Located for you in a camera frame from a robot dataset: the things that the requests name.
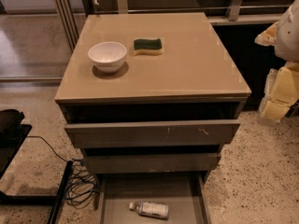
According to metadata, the black cable bundle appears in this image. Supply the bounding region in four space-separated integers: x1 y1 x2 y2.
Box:
26 135 101 210

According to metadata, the grey drawer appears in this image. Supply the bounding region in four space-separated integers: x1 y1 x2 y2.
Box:
84 153 221 174
65 119 240 148
97 173 211 224

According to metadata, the middle grey drawer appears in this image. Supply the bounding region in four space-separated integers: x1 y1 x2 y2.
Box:
84 153 221 174

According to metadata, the black stand base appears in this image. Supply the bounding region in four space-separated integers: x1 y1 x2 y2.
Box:
0 108 74 224

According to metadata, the beige drawer cabinet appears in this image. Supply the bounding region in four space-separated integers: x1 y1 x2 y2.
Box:
54 12 252 185

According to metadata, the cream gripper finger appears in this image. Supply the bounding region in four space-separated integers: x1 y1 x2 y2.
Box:
254 21 278 47
259 97 290 122

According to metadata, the top grey drawer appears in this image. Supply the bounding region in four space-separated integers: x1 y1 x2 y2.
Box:
65 119 240 148

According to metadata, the green yellow sponge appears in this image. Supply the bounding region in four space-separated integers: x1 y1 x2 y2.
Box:
134 38 164 55

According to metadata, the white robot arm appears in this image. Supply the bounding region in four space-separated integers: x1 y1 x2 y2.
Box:
255 0 299 123

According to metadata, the bottom grey drawer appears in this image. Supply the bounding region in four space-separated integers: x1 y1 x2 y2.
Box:
97 173 211 224

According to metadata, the metal railing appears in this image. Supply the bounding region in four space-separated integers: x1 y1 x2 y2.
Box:
50 0 299 26

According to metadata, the white bowl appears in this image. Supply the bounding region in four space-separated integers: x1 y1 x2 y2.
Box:
88 42 127 73

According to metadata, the clear plastic bottle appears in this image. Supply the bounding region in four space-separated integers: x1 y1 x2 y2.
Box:
129 201 169 219

